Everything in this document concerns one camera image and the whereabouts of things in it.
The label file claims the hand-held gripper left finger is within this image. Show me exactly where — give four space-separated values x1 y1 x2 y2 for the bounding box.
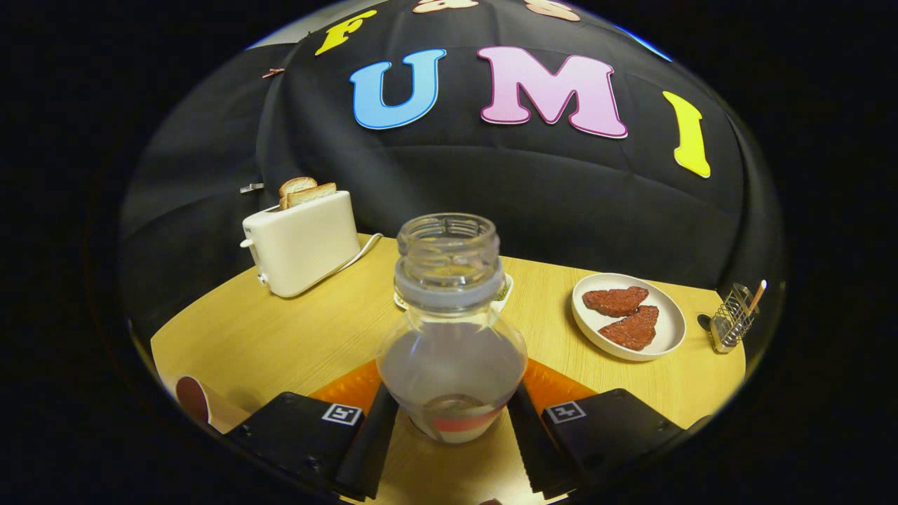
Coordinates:
223 359 401 501

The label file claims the white toaster cable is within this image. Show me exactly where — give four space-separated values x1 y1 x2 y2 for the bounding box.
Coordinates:
309 232 384 287

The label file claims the cream toaster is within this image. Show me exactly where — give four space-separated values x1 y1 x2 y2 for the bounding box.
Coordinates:
240 190 361 299

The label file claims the white divided spice tray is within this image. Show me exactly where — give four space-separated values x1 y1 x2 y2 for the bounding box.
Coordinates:
393 274 514 314

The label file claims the clear plastic juice bottle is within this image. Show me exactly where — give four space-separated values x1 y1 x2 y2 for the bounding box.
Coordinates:
376 213 528 445

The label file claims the wooden table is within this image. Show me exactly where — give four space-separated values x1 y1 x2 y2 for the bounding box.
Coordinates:
151 234 746 505

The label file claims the white round plate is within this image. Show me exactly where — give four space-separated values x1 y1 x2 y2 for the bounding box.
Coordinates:
571 273 687 362

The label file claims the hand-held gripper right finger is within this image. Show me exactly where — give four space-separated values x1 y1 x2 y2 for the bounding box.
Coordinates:
507 358 711 495

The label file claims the metal wire holder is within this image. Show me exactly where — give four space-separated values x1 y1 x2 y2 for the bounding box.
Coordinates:
697 280 768 354

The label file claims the beige cup with wooden handle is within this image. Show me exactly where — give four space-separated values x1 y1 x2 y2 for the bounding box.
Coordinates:
160 375 251 434

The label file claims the red meat slice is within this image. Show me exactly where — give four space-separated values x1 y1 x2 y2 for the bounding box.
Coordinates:
582 286 650 318
598 305 659 351

